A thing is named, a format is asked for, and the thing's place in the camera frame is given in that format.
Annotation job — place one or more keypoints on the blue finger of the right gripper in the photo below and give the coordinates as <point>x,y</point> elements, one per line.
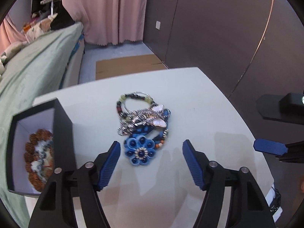
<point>271,147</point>

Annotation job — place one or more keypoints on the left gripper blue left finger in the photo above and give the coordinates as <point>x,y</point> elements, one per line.
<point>106,164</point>

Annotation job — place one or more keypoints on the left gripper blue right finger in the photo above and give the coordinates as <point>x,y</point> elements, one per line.
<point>196,162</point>

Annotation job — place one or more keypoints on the white shell pendant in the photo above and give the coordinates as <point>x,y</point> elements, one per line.
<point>39,165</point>

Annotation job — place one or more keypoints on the black square jewelry box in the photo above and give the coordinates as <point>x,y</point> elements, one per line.
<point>43,132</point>

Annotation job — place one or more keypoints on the person's right hand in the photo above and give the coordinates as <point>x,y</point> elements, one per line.
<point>301,185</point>

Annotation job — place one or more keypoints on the flat brown cardboard sheet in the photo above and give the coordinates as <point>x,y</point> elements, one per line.
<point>127,65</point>

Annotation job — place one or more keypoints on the green bed blanket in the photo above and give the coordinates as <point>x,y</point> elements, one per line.
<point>36,70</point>

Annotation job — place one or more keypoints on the grey green pillow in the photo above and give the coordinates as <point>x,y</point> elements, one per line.
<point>11,51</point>

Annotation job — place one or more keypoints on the black clothing pile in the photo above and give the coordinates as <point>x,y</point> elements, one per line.
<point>62,20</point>

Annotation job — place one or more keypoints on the pink curtain right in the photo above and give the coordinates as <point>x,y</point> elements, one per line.
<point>109,21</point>

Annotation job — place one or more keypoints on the pink curtain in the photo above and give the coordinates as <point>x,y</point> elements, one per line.
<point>109,21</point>
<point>9,34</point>

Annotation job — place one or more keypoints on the patterned cream pillow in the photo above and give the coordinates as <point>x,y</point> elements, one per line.
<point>33,31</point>

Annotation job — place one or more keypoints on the pink curtain left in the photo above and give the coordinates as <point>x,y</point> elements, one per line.
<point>9,34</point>

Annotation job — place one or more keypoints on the white wall socket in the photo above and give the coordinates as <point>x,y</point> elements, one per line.
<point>158,24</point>

